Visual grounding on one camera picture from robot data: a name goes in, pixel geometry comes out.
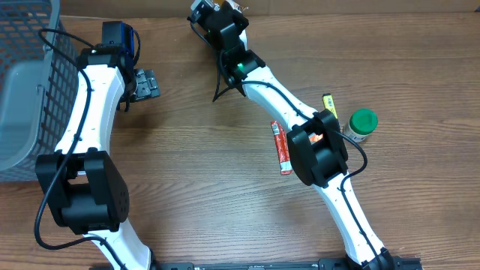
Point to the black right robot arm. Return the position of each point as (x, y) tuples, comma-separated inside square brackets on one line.
[(316, 146)]

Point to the grey plastic mesh basket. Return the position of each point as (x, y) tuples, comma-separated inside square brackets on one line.
[(38, 87)]

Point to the brown transparent snack bag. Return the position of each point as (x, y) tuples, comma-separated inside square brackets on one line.
[(232, 5)]

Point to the green lid jar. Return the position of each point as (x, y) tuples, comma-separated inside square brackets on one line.
[(361, 124)]

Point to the yellow highlighter black cap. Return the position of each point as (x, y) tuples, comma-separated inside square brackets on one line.
[(329, 104)]

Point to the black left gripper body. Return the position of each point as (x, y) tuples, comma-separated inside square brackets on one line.
[(146, 87)]

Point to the orange snack packet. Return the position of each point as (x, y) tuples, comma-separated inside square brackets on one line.
[(314, 138)]

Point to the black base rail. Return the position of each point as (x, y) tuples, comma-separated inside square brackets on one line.
[(320, 264)]

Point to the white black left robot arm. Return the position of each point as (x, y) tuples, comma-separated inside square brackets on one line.
[(85, 198)]

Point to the red snack bar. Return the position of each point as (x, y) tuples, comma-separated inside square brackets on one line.
[(280, 140)]

